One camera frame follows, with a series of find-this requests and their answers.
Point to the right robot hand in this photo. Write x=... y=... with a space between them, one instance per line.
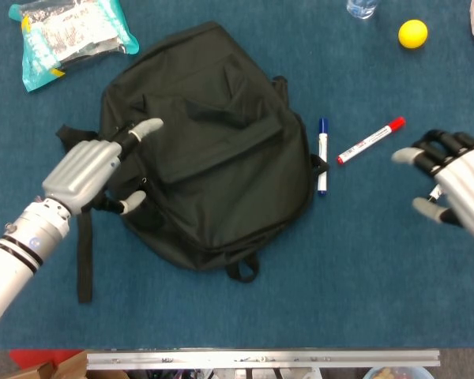
x=466 y=185

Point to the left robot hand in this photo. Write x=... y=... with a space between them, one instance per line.
x=79 y=173

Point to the black backpack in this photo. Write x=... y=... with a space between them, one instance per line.
x=221 y=166

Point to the red capped whiteboard marker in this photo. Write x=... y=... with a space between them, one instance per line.
x=371 y=141

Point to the teal snack packet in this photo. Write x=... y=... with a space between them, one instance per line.
x=63 y=35

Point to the blue capped whiteboard marker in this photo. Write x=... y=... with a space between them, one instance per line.
x=323 y=146

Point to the yellow ball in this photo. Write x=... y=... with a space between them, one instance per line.
x=412 y=34

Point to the red object under table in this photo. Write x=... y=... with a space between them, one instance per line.
x=39 y=355

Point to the cardboard box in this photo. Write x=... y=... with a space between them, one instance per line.
x=59 y=369

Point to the clear plastic tub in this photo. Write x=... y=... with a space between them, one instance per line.
x=399 y=373

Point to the clear water bottle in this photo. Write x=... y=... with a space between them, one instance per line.
x=362 y=8

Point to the aluminium frame rail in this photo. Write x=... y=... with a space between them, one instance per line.
x=260 y=359

